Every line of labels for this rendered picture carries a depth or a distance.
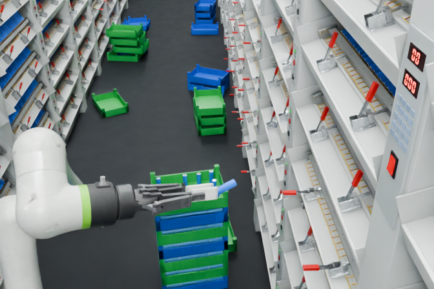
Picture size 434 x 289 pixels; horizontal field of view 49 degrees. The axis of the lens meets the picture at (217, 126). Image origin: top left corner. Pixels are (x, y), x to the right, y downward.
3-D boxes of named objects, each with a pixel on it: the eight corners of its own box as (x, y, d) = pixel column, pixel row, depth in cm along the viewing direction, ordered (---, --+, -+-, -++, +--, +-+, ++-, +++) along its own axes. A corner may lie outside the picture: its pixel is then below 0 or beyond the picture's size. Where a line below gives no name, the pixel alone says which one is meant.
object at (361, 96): (382, 203, 76) (367, 134, 69) (304, 59, 128) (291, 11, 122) (512, 166, 73) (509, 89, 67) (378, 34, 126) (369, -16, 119)
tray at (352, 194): (365, 286, 85) (349, 231, 79) (299, 120, 138) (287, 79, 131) (479, 255, 83) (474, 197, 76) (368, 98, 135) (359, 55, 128)
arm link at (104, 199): (84, 220, 106) (91, 239, 98) (82, 171, 103) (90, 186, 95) (111, 217, 108) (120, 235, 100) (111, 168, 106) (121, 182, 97)
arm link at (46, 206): (17, 248, 97) (17, 235, 88) (13, 189, 102) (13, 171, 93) (87, 238, 103) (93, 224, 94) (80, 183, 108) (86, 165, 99)
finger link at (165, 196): (141, 191, 104) (143, 194, 103) (190, 188, 108) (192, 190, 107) (141, 208, 105) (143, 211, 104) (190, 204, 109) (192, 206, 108)
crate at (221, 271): (161, 286, 211) (160, 273, 207) (157, 253, 228) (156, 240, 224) (228, 275, 216) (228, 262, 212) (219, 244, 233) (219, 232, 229)
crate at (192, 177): (155, 217, 191) (153, 201, 187) (151, 186, 208) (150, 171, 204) (228, 207, 196) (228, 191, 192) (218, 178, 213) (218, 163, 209)
